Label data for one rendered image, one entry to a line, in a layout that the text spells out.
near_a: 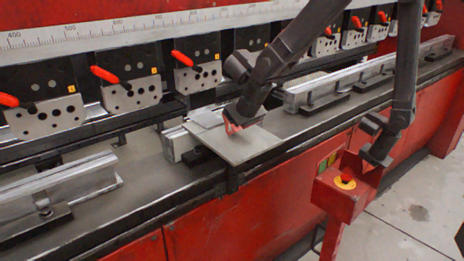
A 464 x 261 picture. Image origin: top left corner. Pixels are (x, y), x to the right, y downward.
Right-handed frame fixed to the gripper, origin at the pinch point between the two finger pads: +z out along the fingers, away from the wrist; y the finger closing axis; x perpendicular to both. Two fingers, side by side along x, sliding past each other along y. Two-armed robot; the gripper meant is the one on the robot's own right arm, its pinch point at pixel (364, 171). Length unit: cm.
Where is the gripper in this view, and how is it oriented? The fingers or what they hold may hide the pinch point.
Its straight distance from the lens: 119.1
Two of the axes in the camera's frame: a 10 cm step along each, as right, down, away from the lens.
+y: -6.7, -5.8, 4.6
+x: -7.2, 3.6, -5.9
